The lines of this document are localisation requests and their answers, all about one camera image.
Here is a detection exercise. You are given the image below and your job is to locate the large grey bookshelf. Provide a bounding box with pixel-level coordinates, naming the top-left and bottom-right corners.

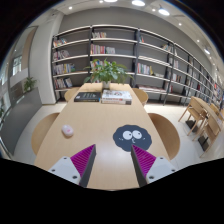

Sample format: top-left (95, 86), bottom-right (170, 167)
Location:
top-left (51, 24), bottom-right (223, 105)

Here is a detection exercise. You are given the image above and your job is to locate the right near wooden chair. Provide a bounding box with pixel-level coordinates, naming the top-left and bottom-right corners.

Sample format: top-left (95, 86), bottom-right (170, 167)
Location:
top-left (148, 113), bottom-right (180, 160)

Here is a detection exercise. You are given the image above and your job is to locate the right far wooden chair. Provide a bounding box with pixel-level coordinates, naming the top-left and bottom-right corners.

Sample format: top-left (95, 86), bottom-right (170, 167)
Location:
top-left (133, 88), bottom-right (148, 106)

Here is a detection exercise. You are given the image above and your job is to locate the white red book stack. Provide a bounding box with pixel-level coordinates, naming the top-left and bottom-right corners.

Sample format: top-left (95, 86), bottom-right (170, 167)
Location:
top-left (101, 90), bottom-right (132, 105)

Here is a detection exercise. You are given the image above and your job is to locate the pink white computer mouse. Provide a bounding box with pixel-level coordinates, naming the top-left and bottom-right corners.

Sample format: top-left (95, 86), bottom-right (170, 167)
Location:
top-left (62, 125), bottom-right (74, 137)

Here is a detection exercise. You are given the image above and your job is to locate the left near wooden chair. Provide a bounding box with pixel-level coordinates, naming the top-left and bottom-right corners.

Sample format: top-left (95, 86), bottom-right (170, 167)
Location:
top-left (31, 112), bottom-right (59, 155)

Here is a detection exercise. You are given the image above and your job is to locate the green potted plant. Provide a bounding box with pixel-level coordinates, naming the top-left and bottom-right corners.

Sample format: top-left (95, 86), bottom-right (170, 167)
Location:
top-left (84, 59), bottom-right (132, 90)

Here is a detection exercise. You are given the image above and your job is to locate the background green plant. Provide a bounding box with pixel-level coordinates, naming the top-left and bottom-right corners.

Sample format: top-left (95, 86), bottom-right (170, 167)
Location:
top-left (24, 77), bottom-right (36, 93)

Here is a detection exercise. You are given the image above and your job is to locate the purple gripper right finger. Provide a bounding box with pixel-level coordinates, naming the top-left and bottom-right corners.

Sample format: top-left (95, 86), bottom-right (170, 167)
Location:
top-left (131, 145), bottom-right (177, 187)

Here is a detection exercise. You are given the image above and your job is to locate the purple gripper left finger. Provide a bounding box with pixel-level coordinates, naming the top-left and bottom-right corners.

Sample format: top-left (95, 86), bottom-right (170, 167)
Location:
top-left (49, 144), bottom-right (96, 187)

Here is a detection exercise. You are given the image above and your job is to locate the wooden side table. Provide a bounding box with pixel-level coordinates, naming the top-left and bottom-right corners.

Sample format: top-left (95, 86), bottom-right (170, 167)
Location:
top-left (185, 96), bottom-right (222, 133)

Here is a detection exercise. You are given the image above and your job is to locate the wooden chair at side table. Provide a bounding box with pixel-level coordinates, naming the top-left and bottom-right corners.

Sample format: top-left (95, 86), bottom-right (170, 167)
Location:
top-left (198, 116), bottom-right (222, 154)

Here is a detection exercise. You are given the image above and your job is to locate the black book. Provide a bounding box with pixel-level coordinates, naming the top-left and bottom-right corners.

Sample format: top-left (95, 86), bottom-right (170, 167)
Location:
top-left (74, 92), bottom-right (101, 102)

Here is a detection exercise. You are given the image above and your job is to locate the left far wooden chair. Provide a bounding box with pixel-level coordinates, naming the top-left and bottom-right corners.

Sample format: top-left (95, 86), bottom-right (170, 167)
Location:
top-left (64, 87), bottom-right (79, 102)

